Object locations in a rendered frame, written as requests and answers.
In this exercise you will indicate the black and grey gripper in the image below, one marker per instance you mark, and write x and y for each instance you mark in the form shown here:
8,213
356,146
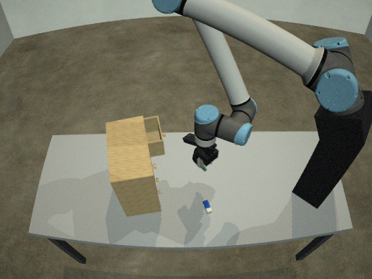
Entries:
209,154

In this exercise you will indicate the blue and white eraser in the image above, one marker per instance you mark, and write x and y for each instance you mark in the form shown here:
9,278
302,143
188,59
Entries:
207,206

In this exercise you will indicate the light wooden chest of drawers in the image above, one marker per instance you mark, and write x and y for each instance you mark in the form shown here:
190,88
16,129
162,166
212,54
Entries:
130,169

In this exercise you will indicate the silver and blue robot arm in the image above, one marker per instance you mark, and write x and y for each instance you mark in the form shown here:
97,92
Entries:
331,77

